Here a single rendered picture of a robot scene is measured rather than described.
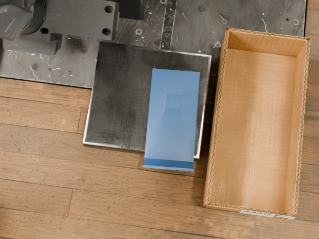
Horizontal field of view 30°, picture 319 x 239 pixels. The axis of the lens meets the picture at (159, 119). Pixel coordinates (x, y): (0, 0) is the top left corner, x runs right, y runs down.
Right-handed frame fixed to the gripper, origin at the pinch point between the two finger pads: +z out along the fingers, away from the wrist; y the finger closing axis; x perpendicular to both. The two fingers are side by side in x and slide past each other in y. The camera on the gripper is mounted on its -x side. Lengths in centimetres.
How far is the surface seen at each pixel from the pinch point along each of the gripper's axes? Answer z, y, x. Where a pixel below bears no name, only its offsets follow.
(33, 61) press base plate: 9.1, -7.9, 3.8
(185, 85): 6.0, -8.3, -19.6
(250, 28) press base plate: 12.9, 1.2, -28.4
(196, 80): 6.4, -7.4, -21.1
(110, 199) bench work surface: 0.9, -25.4, -11.0
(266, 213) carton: -2.0, -23.4, -32.9
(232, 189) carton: 1.8, -21.7, -28.2
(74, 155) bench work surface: 3.3, -20.3, -4.9
